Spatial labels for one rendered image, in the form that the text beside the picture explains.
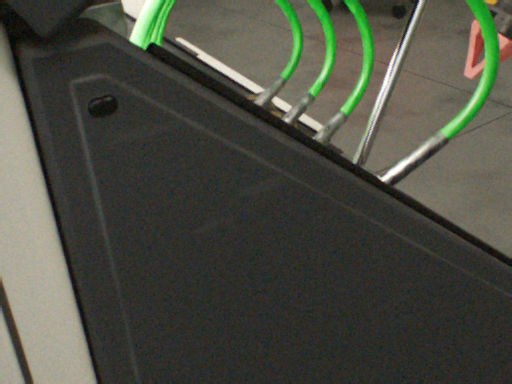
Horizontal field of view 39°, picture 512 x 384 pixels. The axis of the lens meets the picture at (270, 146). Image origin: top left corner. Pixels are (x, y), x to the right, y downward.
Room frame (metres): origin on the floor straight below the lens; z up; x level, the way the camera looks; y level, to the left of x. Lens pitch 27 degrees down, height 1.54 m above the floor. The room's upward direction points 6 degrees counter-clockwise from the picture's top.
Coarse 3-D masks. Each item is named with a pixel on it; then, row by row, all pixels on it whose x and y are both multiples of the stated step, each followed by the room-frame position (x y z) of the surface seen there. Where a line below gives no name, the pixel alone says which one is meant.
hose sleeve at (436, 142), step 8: (432, 136) 0.68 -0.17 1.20; (440, 136) 0.67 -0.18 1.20; (424, 144) 0.67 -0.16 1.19; (432, 144) 0.67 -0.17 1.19; (440, 144) 0.67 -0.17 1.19; (416, 152) 0.67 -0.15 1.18; (424, 152) 0.67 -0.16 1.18; (432, 152) 0.67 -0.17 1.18; (400, 160) 0.67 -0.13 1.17; (408, 160) 0.67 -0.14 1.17; (416, 160) 0.67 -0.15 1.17; (424, 160) 0.67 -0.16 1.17; (392, 168) 0.67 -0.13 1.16; (400, 168) 0.67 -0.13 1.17; (408, 168) 0.67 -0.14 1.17; (416, 168) 0.67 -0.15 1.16; (384, 176) 0.67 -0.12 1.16; (392, 176) 0.66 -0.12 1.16; (400, 176) 0.66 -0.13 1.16; (392, 184) 0.66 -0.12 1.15
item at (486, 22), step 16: (160, 0) 0.65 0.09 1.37; (480, 0) 0.67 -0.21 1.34; (144, 16) 0.65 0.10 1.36; (480, 16) 0.67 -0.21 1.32; (144, 32) 0.65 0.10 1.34; (496, 32) 0.68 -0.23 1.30; (496, 48) 0.67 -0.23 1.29; (496, 64) 0.67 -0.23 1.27; (480, 96) 0.67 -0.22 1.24; (464, 112) 0.68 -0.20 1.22; (448, 128) 0.67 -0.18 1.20
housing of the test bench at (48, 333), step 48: (0, 48) 0.29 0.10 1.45; (0, 96) 0.28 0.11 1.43; (0, 144) 0.28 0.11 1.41; (0, 192) 0.28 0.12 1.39; (0, 240) 0.27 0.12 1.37; (48, 240) 0.28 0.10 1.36; (0, 288) 0.28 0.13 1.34; (48, 288) 0.28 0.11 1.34; (0, 336) 0.27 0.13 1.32; (48, 336) 0.28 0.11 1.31
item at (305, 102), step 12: (168, 0) 0.85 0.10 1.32; (312, 0) 0.93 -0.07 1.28; (324, 12) 0.94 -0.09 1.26; (156, 24) 0.84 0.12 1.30; (324, 24) 0.94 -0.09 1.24; (156, 36) 0.84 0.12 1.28; (336, 48) 0.95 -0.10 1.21; (324, 72) 0.94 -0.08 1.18; (324, 84) 0.94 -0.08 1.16; (312, 96) 0.93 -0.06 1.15; (300, 108) 0.92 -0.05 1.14; (288, 120) 0.91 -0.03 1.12
